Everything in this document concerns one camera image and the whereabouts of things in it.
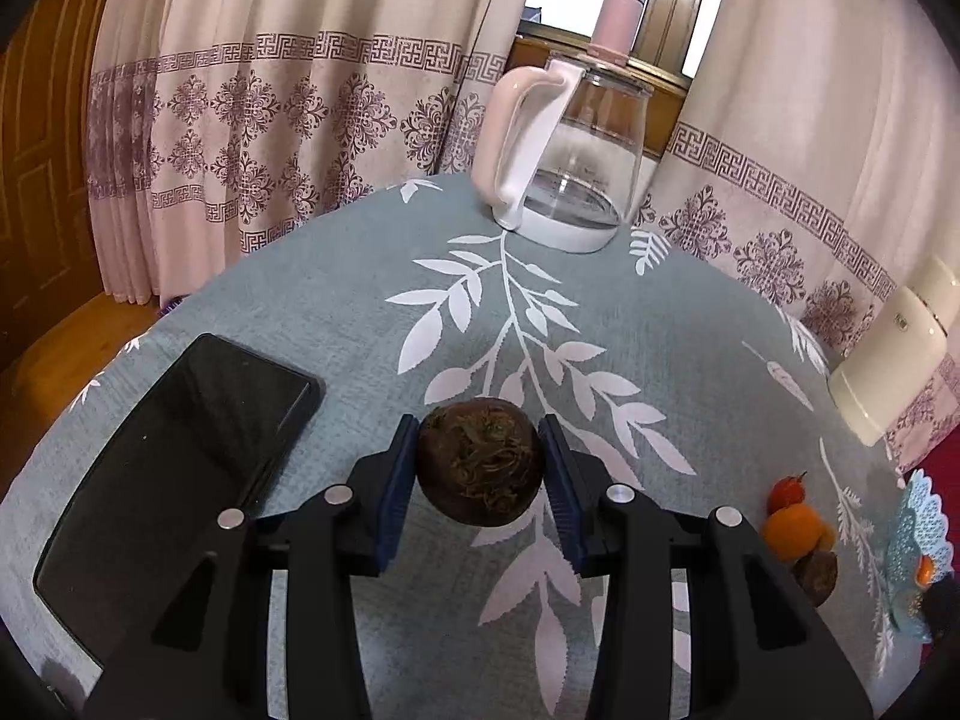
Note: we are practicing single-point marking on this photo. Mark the beige patterned curtain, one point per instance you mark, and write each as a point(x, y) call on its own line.
point(300, 127)
point(787, 165)

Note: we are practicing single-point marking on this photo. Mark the small red tomato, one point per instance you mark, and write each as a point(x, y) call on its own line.
point(787, 493)

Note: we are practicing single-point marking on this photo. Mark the cream thermos jug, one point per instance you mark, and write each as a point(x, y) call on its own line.
point(885, 367)

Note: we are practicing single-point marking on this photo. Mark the wooden door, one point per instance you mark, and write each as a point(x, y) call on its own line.
point(45, 165)

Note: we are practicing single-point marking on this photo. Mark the pink bottle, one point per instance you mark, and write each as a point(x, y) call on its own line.
point(619, 19)

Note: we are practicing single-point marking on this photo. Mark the red quilted blanket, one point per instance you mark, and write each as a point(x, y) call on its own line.
point(934, 469)

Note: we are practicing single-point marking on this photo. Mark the brown water chestnut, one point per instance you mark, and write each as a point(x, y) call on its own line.
point(480, 457)
point(817, 577)

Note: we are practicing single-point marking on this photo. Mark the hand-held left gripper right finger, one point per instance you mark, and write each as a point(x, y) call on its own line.
point(561, 502)

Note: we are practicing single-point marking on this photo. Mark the small tangerine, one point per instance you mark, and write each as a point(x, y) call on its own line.
point(793, 532)

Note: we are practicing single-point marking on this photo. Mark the light blue lattice basket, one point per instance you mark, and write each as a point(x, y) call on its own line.
point(907, 532)

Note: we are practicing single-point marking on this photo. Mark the wooden window frame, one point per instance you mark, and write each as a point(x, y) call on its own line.
point(675, 0)

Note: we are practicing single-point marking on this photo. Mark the small yellowish fruit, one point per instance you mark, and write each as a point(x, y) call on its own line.
point(827, 538)

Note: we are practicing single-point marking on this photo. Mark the black smartphone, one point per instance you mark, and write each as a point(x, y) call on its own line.
point(172, 480)

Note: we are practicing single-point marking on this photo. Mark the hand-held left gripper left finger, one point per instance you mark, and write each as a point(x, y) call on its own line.
point(397, 502)

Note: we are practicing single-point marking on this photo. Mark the small oval kumquat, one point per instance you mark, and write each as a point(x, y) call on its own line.
point(925, 570)

